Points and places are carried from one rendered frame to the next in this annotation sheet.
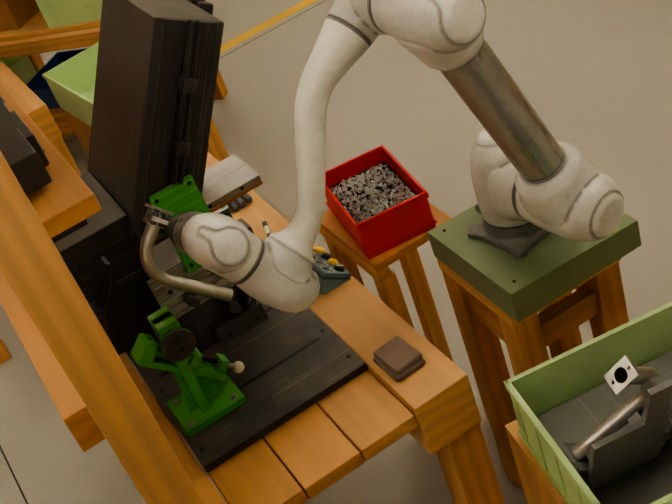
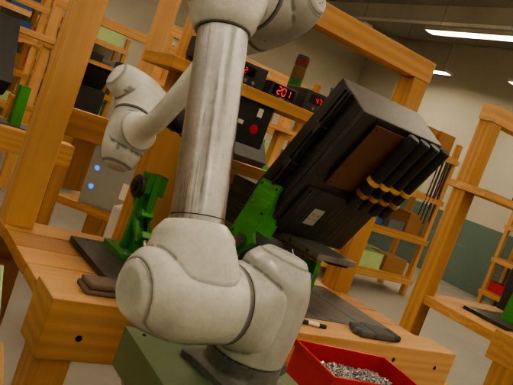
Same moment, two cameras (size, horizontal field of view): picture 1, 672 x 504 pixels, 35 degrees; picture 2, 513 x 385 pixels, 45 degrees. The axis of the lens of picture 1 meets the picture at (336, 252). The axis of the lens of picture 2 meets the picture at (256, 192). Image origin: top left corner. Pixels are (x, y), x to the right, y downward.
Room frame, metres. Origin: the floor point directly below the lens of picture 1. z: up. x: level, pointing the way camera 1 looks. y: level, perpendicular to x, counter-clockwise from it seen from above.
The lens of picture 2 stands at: (1.57, -1.56, 1.40)
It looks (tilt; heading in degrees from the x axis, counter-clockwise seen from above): 5 degrees down; 73
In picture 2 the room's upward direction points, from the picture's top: 20 degrees clockwise
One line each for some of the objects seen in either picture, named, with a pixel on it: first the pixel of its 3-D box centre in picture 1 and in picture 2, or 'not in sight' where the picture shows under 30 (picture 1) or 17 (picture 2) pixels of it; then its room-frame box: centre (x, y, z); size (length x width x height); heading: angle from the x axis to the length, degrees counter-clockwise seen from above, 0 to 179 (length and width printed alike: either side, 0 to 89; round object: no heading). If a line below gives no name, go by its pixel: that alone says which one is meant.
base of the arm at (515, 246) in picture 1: (510, 215); (248, 364); (2.03, -0.42, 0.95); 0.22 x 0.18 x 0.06; 27
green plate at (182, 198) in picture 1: (184, 219); (262, 212); (2.19, 0.31, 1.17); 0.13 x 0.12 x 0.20; 18
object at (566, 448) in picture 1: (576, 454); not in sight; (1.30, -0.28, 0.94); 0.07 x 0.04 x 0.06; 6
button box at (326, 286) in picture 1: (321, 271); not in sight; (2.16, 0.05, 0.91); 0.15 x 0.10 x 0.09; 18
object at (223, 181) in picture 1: (183, 205); (299, 241); (2.35, 0.32, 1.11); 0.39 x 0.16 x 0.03; 108
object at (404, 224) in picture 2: not in sight; (363, 195); (5.18, 5.67, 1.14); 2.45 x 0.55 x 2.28; 19
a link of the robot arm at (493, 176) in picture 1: (508, 170); (263, 301); (2.01, -0.44, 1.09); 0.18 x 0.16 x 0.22; 24
